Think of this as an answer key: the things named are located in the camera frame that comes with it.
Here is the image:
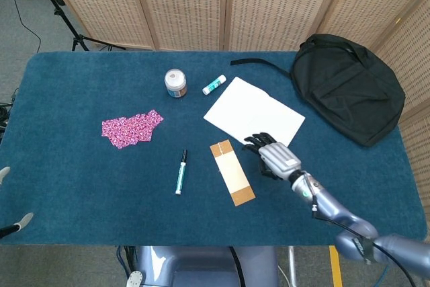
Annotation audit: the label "thin black floor cable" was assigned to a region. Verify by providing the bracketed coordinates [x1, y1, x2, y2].
[1, 0, 42, 53]

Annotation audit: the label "black cable bundle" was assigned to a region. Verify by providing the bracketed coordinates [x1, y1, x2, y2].
[0, 87, 19, 143]

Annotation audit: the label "black backpack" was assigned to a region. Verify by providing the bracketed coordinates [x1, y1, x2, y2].
[230, 33, 406, 149]

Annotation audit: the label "black tripod stand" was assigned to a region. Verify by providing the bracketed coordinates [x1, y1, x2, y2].
[25, 0, 127, 52]

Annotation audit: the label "pink patterned paper pieces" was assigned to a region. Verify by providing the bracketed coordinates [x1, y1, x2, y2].
[101, 109, 165, 150]

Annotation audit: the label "white book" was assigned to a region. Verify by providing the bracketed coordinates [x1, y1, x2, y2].
[203, 77, 306, 149]

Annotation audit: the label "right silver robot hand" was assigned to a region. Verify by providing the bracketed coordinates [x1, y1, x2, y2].
[243, 132, 302, 181]

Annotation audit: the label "brown cardboard strip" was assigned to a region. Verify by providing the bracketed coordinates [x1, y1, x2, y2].
[209, 138, 257, 207]

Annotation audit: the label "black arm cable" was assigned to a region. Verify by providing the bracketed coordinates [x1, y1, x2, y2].
[310, 172, 418, 287]

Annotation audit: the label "green marker black cap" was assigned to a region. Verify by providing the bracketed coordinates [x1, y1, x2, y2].
[174, 149, 189, 196]

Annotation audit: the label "blue-grey robot torso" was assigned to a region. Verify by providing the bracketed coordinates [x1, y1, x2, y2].
[126, 245, 280, 287]

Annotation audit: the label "green and white glue stick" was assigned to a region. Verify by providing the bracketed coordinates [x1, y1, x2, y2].
[202, 74, 227, 96]

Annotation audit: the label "blue carpet table cover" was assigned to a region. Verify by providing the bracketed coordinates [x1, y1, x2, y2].
[0, 50, 425, 247]

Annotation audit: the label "peanut butter jar white lid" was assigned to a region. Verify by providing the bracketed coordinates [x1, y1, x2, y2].
[164, 69, 187, 99]

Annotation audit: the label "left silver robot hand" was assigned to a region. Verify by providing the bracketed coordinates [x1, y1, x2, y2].
[0, 165, 34, 239]

